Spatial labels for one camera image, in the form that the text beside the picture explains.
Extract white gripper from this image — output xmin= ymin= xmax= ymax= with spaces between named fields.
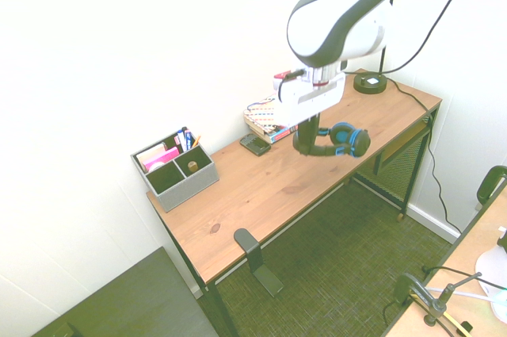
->
xmin=272 ymin=74 xmax=345 ymax=152

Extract black and blue headphone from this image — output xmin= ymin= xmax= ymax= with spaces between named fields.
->
xmin=292 ymin=121 xmax=372 ymax=159

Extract black metal headphone hanger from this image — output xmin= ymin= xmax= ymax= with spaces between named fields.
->
xmin=233 ymin=228 xmax=285 ymax=299

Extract book with red blue spine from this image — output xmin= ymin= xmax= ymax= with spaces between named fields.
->
xmin=264 ymin=124 xmax=299 ymax=145

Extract thick beige book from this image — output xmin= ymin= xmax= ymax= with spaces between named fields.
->
xmin=246 ymin=117 xmax=287 ymax=139

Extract black calculator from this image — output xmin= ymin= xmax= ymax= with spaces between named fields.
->
xmin=239 ymin=134 xmax=273 ymax=158

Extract black lamp base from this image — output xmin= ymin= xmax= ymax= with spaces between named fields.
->
xmin=353 ymin=45 xmax=389 ymax=96

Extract wooden lower shelf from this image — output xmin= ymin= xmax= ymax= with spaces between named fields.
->
xmin=374 ymin=122 xmax=432 ymax=174

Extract grey desk organizer box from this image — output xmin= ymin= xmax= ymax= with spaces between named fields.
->
xmin=131 ymin=133 xmax=220 ymax=213

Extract pink sticky notes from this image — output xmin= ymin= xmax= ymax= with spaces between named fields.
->
xmin=143 ymin=146 xmax=181 ymax=174

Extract beige notepad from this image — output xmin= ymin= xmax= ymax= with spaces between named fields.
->
xmin=136 ymin=142 xmax=167 ymax=167

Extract black table clamp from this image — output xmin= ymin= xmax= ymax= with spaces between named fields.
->
xmin=394 ymin=272 xmax=449 ymax=328

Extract wooden desk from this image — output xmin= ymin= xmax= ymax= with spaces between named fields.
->
xmin=146 ymin=98 xmax=443 ymax=337

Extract white rounded base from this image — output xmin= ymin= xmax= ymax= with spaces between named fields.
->
xmin=475 ymin=225 xmax=507 ymax=307

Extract white and red wrist camera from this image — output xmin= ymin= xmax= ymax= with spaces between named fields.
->
xmin=272 ymin=70 xmax=307 ymax=91

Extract black lamp cable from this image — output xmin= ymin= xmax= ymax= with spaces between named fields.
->
xmin=386 ymin=77 xmax=463 ymax=235

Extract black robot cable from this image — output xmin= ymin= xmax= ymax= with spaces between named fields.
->
xmin=342 ymin=0 xmax=488 ymax=75

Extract black curved clamp handle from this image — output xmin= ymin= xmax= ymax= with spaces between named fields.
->
xmin=475 ymin=165 xmax=507 ymax=205

